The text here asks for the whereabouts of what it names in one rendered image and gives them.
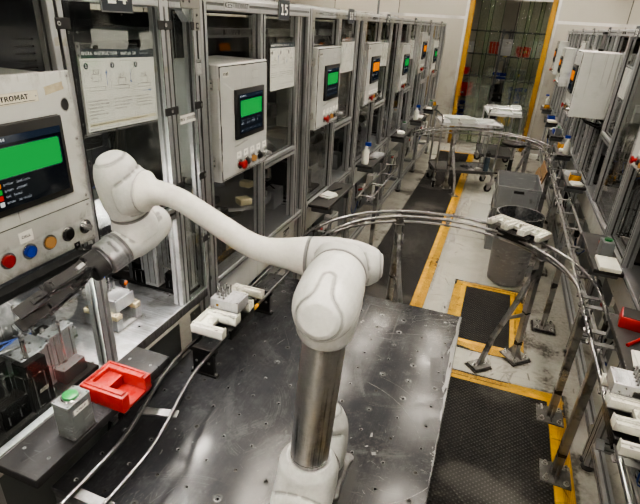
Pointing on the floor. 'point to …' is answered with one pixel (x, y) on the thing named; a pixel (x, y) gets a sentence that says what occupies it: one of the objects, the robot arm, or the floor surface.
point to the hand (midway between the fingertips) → (28, 313)
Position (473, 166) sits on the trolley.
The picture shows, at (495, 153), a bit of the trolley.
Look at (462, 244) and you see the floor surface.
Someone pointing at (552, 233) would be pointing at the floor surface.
